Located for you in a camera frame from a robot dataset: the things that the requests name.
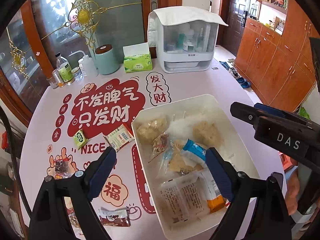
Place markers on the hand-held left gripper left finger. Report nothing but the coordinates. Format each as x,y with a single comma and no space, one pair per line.
102,175

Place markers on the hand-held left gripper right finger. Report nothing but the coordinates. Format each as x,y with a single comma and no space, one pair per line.
220,177

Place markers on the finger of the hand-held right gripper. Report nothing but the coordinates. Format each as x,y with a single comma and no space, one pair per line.
247,115
272,111

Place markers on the white plastic bin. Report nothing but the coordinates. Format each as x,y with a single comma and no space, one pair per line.
225,110

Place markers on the white orange snack packet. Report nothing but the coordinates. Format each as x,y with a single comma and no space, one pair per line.
215,203

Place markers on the blue white snack packet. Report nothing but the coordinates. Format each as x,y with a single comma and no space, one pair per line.
193,151

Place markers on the clear sandwich packet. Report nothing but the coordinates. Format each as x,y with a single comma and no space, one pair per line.
176,163

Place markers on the clear printed bread packet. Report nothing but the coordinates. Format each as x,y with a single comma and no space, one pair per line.
180,200

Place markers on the clear nut packet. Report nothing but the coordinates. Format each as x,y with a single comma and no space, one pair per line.
161,142

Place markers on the clear crumbly cake packet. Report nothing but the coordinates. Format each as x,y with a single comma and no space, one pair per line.
152,130

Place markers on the person's right hand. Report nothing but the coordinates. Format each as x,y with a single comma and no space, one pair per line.
292,186

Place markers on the clear dried date packet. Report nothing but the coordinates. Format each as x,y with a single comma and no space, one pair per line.
61,167

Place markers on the red white sachet packet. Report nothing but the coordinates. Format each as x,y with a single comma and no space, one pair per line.
120,136

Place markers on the small green snack packet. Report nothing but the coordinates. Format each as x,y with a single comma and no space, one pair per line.
80,138

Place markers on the row of shoes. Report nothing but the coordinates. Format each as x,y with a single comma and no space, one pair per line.
236,73

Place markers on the brown red snack packet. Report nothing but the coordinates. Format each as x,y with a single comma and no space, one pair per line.
112,217

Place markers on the pink printed table cover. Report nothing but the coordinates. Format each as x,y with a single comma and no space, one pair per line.
190,85

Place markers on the dark wooden door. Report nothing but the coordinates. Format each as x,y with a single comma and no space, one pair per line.
235,17

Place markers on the white cosmetics storage box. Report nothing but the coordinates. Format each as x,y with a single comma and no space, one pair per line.
185,37

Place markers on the small glass jar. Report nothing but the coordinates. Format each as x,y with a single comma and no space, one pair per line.
77,74

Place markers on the small glass cup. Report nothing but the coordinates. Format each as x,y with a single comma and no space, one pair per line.
56,81

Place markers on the white squeeze bottle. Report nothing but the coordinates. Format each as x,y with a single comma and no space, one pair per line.
90,66

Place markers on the glass bottle with green label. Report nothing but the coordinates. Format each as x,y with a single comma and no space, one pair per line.
65,70

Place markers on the mint green canister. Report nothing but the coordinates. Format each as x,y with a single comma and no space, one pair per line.
107,60

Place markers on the green tissue box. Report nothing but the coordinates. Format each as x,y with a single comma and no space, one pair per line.
137,63

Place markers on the glass door with gold ornaments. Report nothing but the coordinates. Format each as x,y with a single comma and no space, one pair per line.
62,17

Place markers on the wooden wall cabinet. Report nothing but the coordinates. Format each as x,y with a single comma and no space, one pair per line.
275,55

